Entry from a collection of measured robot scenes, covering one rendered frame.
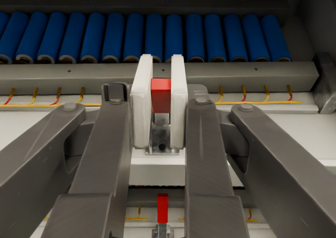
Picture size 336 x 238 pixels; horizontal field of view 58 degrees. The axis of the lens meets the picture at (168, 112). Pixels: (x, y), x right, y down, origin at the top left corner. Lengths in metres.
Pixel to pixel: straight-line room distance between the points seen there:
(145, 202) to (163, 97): 0.24
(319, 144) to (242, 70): 0.09
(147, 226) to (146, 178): 0.15
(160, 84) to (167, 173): 0.11
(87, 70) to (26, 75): 0.05
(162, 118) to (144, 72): 0.06
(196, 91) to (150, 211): 0.29
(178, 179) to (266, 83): 0.12
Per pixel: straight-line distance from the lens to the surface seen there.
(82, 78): 0.27
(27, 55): 0.32
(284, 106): 0.29
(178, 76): 0.16
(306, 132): 0.28
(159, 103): 0.19
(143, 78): 0.15
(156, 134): 0.25
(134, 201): 0.41
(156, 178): 0.27
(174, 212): 0.42
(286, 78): 0.29
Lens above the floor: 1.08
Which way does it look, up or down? 39 degrees down
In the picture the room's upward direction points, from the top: 1 degrees clockwise
